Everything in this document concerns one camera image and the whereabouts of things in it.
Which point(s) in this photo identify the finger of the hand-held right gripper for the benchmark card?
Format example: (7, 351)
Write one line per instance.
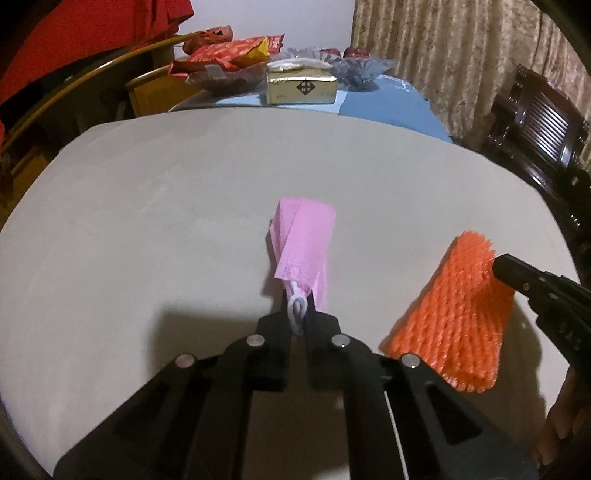
(517, 274)

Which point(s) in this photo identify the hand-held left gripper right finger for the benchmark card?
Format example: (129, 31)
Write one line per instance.
(318, 334)

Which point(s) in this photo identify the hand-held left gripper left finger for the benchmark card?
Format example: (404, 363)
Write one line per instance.
(272, 337)

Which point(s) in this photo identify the orange foam fruit net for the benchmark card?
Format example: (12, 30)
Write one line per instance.
(457, 318)

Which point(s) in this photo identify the pink face mask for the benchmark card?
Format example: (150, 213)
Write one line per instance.
(302, 244)

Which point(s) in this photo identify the person's right hand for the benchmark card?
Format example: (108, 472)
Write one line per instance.
(563, 424)

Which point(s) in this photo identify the dark carved wooden chair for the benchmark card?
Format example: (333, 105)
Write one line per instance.
(540, 138)

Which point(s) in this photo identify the beige tablecloth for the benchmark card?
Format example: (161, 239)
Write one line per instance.
(138, 230)

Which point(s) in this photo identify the blue tablecloth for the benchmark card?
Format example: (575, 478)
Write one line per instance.
(392, 104)

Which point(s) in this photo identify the beige patterned curtain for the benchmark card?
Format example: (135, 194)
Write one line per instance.
(461, 60)

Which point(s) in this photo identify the gold tissue box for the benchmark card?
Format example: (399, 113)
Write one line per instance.
(302, 85)

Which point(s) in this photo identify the glass fruit bowl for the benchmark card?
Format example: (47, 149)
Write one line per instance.
(364, 69)

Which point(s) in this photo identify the glass dish of dried fruit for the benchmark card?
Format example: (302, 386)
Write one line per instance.
(226, 81)

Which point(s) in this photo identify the light wooden chair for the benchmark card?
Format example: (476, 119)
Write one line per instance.
(152, 92)

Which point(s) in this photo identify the red apple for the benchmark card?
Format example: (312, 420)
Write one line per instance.
(356, 51)
(328, 51)

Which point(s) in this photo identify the red and yellow snack packet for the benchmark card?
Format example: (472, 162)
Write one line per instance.
(226, 53)

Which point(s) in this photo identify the orange-red snack bag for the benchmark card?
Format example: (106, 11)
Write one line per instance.
(207, 39)

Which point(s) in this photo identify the curved wooden chair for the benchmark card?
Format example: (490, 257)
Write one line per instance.
(60, 101)

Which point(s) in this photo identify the red hanging cloth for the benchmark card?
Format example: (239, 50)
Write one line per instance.
(69, 41)

